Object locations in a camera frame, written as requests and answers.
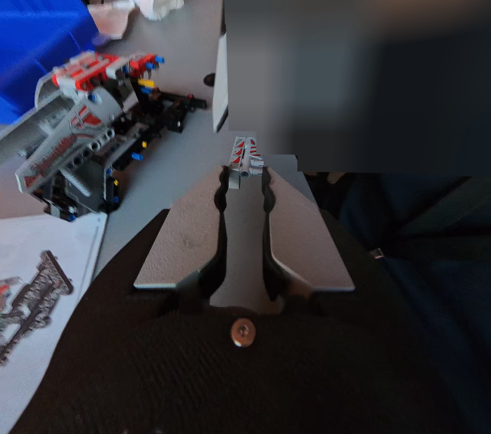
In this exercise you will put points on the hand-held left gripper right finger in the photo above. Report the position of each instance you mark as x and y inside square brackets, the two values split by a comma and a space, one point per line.
[303, 242]

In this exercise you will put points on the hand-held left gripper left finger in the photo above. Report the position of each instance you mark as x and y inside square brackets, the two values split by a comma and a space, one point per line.
[188, 238]

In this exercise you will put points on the small grey red lego piece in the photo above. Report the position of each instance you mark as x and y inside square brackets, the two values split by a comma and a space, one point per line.
[243, 161]

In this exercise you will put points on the red grey lego vehicle model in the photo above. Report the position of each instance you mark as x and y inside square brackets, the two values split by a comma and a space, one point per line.
[84, 127]

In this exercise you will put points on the lego instruction booklet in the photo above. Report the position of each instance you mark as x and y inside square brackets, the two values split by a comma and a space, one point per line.
[34, 288]

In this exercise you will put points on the white flat board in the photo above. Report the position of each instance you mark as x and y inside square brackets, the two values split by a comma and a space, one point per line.
[220, 88]

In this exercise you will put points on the pale pink plastic bag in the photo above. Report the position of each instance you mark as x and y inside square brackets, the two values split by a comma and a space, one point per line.
[111, 19]

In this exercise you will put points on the blue plastic bin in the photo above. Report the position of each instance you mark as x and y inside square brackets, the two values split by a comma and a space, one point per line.
[38, 27]

